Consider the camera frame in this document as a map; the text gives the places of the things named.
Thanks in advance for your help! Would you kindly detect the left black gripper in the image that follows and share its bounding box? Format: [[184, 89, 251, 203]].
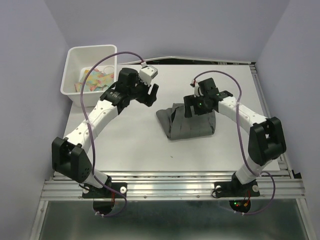
[[127, 73, 158, 107]]

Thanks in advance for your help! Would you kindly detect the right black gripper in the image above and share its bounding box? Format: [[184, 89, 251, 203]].
[[182, 93, 212, 118]]

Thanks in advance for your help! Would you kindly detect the grey pleated skirt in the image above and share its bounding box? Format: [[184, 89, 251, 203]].
[[156, 103, 216, 141]]

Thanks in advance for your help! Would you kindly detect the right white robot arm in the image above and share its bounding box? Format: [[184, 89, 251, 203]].
[[156, 78, 287, 195]]

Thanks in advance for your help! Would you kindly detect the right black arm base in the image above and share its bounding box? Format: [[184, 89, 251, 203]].
[[211, 180, 260, 215]]

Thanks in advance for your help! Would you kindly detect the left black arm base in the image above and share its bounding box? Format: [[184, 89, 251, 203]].
[[78, 183, 127, 218]]

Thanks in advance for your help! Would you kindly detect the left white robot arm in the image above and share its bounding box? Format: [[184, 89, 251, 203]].
[[51, 65, 159, 197]]

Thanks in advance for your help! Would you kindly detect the pastel tie-dye skirt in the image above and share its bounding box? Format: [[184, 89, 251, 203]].
[[74, 65, 115, 93]]

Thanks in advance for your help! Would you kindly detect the white plastic bin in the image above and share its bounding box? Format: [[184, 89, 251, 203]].
[[60, 44, 117, 107]]

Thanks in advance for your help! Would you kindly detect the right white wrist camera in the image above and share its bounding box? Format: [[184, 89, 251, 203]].
[[190, 80, 203, 98]]

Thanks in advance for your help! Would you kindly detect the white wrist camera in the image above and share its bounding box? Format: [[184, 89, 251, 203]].
[[138, 65, 158, 86], [190, 80, 203, 98]]

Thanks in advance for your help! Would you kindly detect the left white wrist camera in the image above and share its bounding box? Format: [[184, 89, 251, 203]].
[[138, 65, 158, 86]]

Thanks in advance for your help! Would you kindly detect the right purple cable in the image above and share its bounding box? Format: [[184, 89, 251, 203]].
[[191, 70, 277, 216]]

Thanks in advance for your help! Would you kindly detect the purple cable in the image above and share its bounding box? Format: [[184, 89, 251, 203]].
[[191, 70, 277, 216], [79, 51, 146, 218]]

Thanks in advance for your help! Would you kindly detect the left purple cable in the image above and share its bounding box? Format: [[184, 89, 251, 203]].
[[79, 51, 146, 218]]

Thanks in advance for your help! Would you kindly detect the aluminium rail frame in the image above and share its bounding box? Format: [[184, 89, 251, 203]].
[[30, 64, 316, 240]]

